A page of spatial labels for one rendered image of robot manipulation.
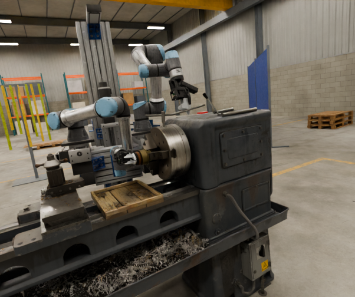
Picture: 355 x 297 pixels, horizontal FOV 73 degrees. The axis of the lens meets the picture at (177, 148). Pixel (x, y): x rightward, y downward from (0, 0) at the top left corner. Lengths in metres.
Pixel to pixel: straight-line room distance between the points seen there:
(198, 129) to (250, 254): 0.88
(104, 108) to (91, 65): 0.65
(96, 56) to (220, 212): 1.48
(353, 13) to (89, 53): 10.82
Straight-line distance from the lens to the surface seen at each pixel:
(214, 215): 1.47
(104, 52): 2.12
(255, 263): 1.78
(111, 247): 1.30
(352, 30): 11.90
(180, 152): 1.30
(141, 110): 1.92
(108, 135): 2.01
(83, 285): 1.42
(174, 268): 1.33
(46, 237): 1.13
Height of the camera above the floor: 1.37
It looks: 11 degrees down
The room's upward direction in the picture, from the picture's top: 6 degrees counter-clockwise
